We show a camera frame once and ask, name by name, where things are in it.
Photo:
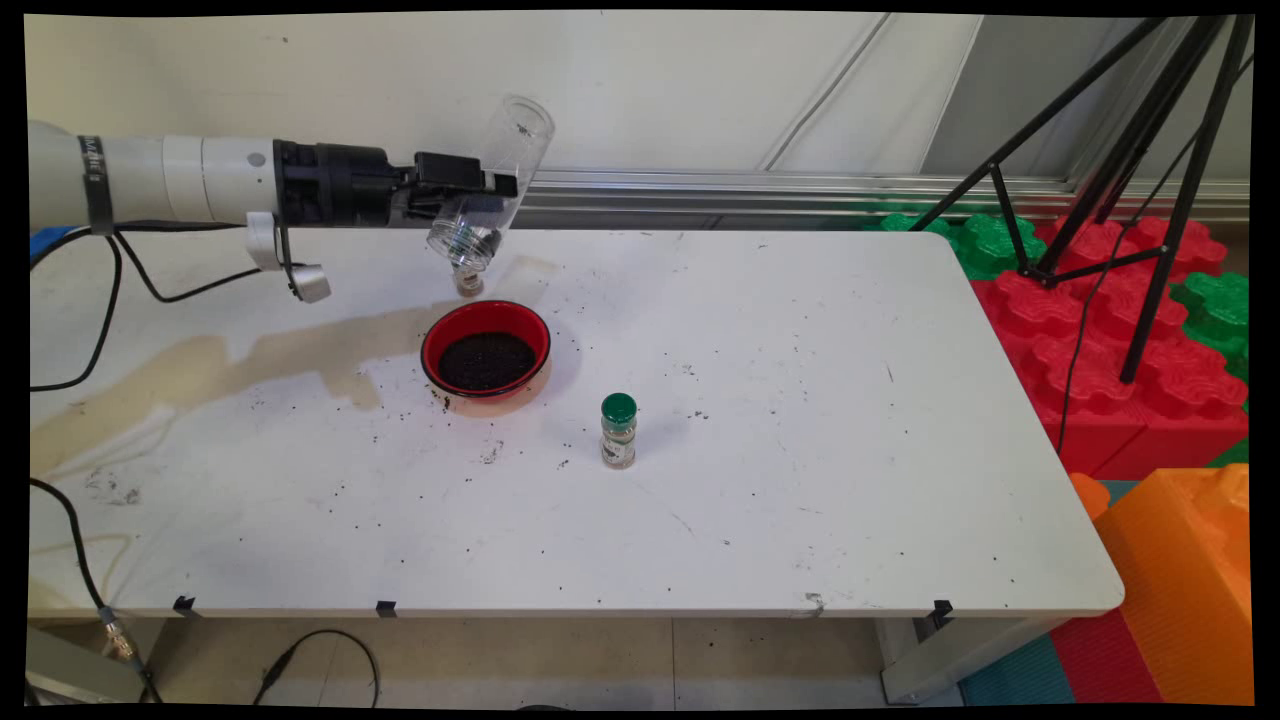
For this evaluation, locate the black tripod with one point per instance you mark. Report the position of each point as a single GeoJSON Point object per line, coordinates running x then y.
{"type": "Point", "coordinates": [1185, 200]}

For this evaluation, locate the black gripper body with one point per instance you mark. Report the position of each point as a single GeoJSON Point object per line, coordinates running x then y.
{"type": "Point", "coordinates": [335, 185]}

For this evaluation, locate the green capped spice jar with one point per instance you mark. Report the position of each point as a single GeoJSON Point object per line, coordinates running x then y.
{"type": "Point", "coordinates": [468, 285]}
{"type": "Point", "coordinates": [619, 435]}

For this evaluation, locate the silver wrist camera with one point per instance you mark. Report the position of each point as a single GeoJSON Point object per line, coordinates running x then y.
{"type": "Point", "coordinates": [312, 284]}

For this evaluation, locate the red floor mat tile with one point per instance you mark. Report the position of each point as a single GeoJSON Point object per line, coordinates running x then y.
{"type": "Point", "coordinates": [1100, 660]}

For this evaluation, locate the blue plastic piece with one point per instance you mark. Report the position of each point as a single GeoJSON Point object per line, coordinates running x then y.
{"type": "Point", "coordinates": [50, 242]}

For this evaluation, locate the green foam block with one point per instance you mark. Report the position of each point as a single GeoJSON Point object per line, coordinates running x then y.
{"type": "Point", "coordinates": [985, 245]}
{"type": "Point", "coordinates": [1215, 310]}

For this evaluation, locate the grey metal table leg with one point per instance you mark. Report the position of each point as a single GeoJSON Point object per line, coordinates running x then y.
{"type": "Point", "coordinates": [960, 655]}
{"type": "Point", "coordinates": [70, 675]}

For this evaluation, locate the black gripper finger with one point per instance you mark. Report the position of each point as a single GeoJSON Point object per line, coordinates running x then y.
{"type": "Point", "coordinates": [465, 210]}
{"type": "Point", "coordinates": [450, 175]}

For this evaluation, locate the orange foam block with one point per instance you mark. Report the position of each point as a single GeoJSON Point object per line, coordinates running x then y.
{"type": "Point", "coordinates": [1180, 580]}

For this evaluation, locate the red bowl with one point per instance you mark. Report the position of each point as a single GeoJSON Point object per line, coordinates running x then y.
{"type": "Point", "coordinates": [470, 322]}

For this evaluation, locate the aluminium wall rail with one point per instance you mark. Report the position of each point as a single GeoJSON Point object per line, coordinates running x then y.
{"type": "Point", "coordinates": [800, 190]}

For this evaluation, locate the tall clear plastic jar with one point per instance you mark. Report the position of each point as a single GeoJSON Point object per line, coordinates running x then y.
{"type": "Point", "coordinates": [520, 135]}

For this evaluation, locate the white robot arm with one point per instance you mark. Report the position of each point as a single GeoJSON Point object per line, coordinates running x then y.
{"type": "Point", "coordinates": [180, 180]}

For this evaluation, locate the teal floor mat tile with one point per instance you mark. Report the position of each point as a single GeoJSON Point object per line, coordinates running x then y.
{"type": "Point", "coordinates": [1015, 680]}

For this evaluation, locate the black seeds pile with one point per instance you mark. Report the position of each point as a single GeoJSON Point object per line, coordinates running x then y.
{"type": "Point", "coordinates": [486, 361]}

